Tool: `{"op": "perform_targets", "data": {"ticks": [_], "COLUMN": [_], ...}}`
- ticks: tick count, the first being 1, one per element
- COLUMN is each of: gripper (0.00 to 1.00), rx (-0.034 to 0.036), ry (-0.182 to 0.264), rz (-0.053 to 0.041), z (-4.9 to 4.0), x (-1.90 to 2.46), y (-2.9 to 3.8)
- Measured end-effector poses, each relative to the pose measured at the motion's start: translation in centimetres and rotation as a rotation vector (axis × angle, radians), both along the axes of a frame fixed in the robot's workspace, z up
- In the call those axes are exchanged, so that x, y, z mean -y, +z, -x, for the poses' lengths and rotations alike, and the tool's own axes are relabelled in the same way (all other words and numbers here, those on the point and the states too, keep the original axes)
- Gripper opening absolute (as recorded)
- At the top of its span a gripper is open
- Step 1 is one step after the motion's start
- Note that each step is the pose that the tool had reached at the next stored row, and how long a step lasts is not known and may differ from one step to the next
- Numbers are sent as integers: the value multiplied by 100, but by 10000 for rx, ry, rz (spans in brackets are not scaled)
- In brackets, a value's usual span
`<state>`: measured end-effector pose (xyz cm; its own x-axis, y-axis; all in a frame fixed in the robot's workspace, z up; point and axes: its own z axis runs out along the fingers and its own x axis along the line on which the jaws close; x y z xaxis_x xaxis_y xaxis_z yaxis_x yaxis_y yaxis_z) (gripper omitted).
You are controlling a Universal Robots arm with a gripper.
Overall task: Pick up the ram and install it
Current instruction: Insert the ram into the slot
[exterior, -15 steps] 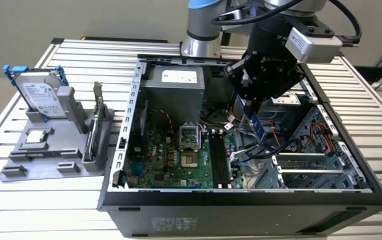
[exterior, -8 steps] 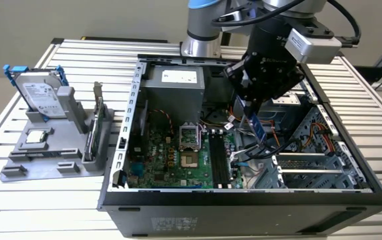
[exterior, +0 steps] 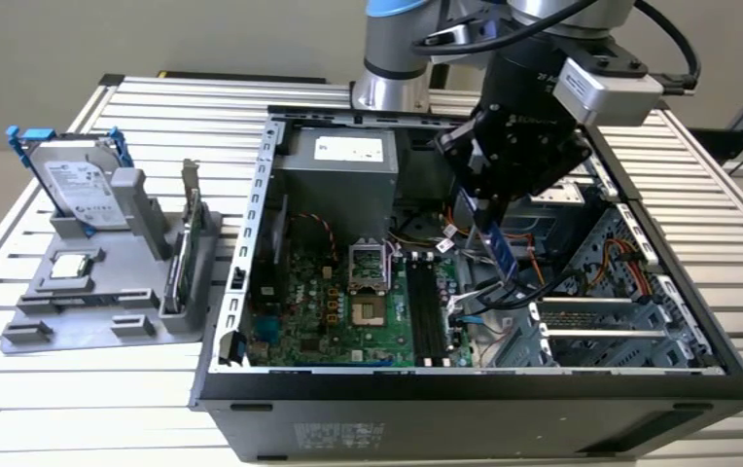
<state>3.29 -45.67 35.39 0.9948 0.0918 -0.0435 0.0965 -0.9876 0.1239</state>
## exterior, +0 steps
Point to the low metal disk bay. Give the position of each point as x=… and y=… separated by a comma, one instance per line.
x=605, y=334

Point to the green motherboard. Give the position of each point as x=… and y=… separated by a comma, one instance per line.
x=307, y=301

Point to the hard disk in blue carrier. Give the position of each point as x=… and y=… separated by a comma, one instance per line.
x=72, y=180

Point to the grey parts rack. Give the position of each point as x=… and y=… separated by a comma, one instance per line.
x=124, y=277

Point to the black PC case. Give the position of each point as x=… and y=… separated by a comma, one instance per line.
x=475, y=418

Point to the RAM memory stick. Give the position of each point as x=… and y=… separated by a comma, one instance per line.
x=86, y=302
x=504, y=258

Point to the CPU socket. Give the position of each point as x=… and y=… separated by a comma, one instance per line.
x=368, y=312

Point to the black RAM slot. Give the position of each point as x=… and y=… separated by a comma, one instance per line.
x=415, y=311
x=424, y=311
x=440, y=311
x=432, y=311

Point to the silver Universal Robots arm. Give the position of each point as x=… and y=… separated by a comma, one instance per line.
x=384, y=73

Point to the tall metal drive bay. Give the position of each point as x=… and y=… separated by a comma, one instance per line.
x=540, y=224

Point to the silver CPU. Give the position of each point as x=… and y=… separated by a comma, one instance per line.
x=70, y=266

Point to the graphics card with bracket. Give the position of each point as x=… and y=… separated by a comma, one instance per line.
x=186, y=262

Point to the blue expansion slot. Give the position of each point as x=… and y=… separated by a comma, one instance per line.
x=371, y=362

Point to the grey power supply unit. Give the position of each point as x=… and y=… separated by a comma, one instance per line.
x=339, y=194

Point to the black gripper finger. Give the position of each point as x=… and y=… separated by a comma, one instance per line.
x=572, y=155
x=456, y=155

